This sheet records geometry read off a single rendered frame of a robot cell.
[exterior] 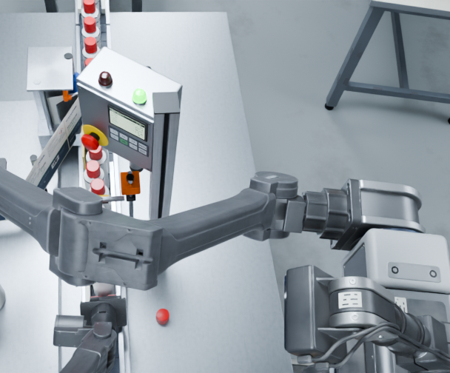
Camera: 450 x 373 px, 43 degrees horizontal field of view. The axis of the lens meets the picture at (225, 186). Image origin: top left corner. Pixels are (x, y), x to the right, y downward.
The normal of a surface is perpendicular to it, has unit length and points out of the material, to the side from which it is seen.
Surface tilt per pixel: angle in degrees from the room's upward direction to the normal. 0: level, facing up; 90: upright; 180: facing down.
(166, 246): 65
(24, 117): 0
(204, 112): 0
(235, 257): 0
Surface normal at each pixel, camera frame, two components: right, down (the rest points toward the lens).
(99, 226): -0.17, 0.22
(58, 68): 0.13, -0.47
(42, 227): -0.71, 0.08
